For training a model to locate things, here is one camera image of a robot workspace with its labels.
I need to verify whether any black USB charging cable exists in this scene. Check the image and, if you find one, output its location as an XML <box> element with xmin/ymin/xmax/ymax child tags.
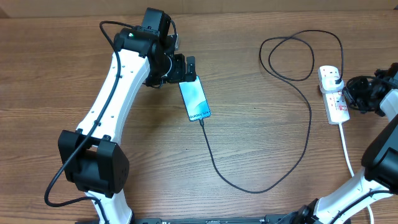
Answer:
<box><xmin>199</xmin><ymin>29</ymin><xmax>345</xmax><ymax>194</ymax></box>

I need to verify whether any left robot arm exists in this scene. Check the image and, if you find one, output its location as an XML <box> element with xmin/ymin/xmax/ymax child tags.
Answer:
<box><xmin>58</xmin><ymin>8</ymin><xmax>199</xmax><ymax>223</ymax></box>

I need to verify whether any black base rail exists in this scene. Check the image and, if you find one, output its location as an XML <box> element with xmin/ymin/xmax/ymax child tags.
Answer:
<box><xmin>131</xmin><ymin>212</ymin><xmax>298</xmax><ymax>224</ymax></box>

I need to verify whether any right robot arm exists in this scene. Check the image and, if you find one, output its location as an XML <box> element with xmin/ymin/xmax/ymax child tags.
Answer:
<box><xmin>279</xmin><ymin>63</ymin><xmax>397</xmax><ymax>223</ymax></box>

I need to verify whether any Samsung Galaxy smartphone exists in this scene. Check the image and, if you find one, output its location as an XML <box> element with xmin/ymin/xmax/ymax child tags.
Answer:
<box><xmin>179</xmin><ymin>76</ymin><xmax>211</xmax><ymax>121</ymax></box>

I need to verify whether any black right camera cable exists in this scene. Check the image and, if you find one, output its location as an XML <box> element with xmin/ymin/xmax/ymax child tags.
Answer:
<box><xmin>328</xmin><ymin>189</ymin><xmax>392</xmax><ymax>224</ymax></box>

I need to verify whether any white power strip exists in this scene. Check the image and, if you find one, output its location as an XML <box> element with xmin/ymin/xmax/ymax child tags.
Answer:
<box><xmin>317</xmin><ymin>65</ymin><xmax>349</xmax><ymax>124</ymax></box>

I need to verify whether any white charger plug adapter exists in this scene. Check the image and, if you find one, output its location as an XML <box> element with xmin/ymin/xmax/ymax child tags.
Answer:
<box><xmin>320</xmin><ymin>77</ymin><xmax>344</xmax><ymax>94</ymax></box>

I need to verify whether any cardboard wall panel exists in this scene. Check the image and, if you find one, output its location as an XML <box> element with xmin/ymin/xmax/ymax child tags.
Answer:
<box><xmin>1</xmin><ymin>0</ymin><xmax>397</xmax><ymax>18</ymax></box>

